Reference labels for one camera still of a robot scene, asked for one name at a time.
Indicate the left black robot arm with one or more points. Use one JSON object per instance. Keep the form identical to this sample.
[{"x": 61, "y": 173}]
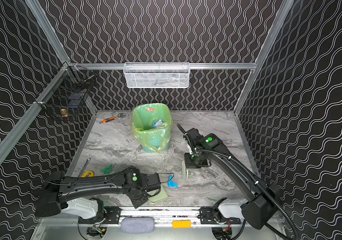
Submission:
[{"x": 74, "y": 196}]

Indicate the purple paper scrap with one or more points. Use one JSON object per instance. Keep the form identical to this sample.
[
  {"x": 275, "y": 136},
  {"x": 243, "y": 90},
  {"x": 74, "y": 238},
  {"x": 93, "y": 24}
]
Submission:
[{"x": 157, "y": 124}]

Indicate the green bin with bag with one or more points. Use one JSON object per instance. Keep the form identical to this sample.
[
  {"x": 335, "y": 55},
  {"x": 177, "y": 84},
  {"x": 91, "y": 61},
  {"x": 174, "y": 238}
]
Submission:
[{"x": 143, "y": 117}]

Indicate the silver wrench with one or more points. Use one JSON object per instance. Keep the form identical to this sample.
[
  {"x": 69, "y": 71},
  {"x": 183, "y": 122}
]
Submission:
[{"x": 84, "y": 167}]

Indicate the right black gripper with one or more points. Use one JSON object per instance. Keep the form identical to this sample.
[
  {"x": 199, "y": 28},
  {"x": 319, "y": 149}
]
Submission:
[{"x": 195, "y": 160}]

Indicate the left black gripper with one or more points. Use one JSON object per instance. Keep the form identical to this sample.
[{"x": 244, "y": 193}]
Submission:
[{"x": 157, "y": 183}]

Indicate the pale green brush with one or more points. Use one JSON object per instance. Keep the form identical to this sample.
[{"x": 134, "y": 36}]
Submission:
[{"x": 184, "y": 171}]

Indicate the black wire basket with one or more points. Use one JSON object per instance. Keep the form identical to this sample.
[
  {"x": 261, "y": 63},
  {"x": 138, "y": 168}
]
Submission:
[{"x": 70, "y": 93}]

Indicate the white wire basket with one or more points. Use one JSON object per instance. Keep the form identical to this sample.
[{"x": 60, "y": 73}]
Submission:
[{"x": 157, "y": 74}]

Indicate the pale green dustpan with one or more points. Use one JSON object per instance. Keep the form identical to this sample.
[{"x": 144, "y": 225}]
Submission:
[{"x": 162, "y": 195}]

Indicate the yellow block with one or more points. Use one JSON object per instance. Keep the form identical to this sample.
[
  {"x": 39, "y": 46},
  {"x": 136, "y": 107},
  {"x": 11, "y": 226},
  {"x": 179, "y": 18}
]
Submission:
[{"x": 181, "y": 224}]

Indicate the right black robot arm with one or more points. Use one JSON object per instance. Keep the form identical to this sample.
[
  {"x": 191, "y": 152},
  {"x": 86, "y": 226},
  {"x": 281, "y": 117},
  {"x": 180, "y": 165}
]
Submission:
[{"x": 262, "y": 200}]

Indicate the orange utility knife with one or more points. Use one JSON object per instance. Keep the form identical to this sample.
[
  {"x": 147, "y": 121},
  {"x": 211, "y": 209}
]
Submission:
[{"x": 121, "y": 115}]

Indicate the brass object in basket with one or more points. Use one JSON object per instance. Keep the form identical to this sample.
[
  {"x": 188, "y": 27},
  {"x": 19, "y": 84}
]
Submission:
[{"x": 64, "y": 113}]

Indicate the green paper scrap left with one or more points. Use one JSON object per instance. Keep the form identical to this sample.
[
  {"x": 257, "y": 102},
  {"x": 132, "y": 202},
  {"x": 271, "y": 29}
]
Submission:
[{"x": 107, "y": 170}]

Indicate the yellow tape measure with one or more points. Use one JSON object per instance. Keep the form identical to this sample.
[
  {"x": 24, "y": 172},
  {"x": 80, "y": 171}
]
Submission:
[{"x": 88, "y": 174}]

